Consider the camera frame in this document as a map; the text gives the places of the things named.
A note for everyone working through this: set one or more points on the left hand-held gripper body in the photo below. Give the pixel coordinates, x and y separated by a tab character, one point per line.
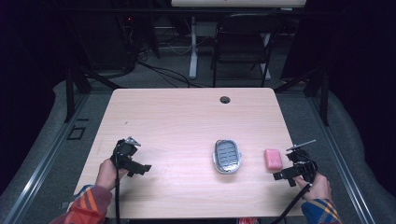
124	151

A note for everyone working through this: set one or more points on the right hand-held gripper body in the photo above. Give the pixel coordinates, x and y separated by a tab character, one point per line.
303	165

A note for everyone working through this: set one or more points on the person's left hand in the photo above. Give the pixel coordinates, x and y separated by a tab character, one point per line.
107	175

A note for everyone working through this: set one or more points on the person's right hand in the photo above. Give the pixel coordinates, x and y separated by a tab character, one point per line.
319	189

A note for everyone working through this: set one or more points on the pink soap bar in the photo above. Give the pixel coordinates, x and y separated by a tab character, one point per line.
273	159

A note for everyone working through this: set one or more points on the grey oval soap dish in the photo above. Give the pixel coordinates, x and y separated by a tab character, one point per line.
227	156

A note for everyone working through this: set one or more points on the black metal stand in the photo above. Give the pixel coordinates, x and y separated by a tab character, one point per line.
71	90
323	93

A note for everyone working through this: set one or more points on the white desk leg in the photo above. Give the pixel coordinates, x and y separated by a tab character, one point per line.
193	56

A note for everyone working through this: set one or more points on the dark equipment rack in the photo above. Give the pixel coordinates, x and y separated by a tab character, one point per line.
106	34

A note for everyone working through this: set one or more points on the black folding chair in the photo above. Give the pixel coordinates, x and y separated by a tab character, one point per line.
239	46

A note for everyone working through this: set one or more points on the metal floor rail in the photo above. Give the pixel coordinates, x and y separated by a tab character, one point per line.
46	161
342	161

